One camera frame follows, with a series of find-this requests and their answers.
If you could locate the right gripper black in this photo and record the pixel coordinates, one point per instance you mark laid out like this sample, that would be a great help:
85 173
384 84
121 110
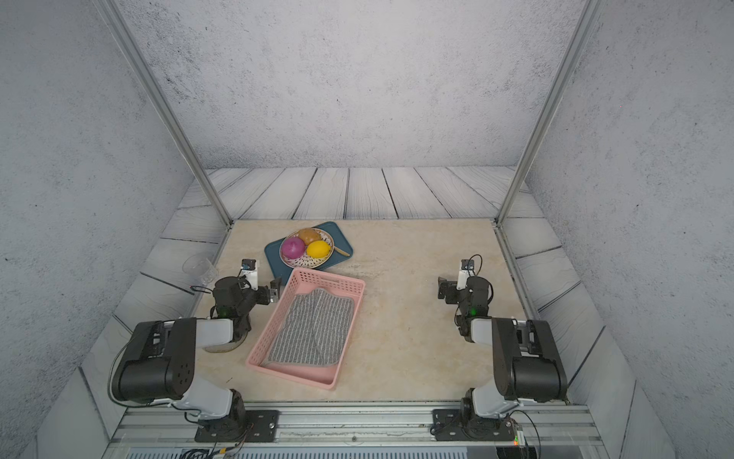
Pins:
453 291

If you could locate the yellow toy lemon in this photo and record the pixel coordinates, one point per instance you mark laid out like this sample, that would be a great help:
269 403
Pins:
319 249

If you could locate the clear plastic cup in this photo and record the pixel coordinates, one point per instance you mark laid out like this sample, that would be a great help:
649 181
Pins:
200 268

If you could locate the patterned ceramic plate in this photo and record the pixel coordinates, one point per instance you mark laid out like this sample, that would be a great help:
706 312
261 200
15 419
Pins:
305 261

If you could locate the teal rectangular tray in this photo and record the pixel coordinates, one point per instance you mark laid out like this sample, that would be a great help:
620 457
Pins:
281 270

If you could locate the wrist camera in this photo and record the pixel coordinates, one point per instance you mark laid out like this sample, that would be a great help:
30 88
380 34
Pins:
249 273
466 271

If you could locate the clear glass plate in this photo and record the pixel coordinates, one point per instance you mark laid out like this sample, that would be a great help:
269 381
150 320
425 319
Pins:
216 343

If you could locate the left frame post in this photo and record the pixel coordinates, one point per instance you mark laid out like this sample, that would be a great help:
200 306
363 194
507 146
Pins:
113 18

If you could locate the right frame post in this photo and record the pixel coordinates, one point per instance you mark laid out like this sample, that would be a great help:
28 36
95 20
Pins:
561 80

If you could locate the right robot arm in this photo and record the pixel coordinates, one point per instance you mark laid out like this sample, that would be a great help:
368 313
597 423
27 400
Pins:
526 366

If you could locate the brown toy fruit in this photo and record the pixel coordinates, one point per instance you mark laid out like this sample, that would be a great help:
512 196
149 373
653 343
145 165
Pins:
309 235

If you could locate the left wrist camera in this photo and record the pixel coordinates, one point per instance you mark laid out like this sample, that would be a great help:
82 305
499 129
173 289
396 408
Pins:
249 273

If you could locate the pink plastic basket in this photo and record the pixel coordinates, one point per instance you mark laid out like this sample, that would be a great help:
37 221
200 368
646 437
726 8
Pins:
304 281

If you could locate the frame post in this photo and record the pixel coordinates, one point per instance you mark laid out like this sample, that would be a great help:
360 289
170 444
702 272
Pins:
113 18
561 80

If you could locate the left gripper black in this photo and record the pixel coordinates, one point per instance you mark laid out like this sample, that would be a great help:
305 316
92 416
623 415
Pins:
273 292

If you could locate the purple toy fruit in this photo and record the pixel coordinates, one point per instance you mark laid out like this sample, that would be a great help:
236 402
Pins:
293 248

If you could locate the wooden spoon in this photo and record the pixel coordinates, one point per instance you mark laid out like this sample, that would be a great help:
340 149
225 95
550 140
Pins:
341 252

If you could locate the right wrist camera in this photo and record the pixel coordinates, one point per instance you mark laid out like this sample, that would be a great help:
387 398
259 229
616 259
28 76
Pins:
466 271

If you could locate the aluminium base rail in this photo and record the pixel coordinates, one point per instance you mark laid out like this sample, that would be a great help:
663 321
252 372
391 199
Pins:
543 431

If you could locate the grey striped dishcloth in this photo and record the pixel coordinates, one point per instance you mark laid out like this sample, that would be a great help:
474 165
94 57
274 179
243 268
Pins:
315 330

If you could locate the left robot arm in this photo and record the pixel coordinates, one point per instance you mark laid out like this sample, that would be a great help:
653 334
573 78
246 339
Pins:
158 366

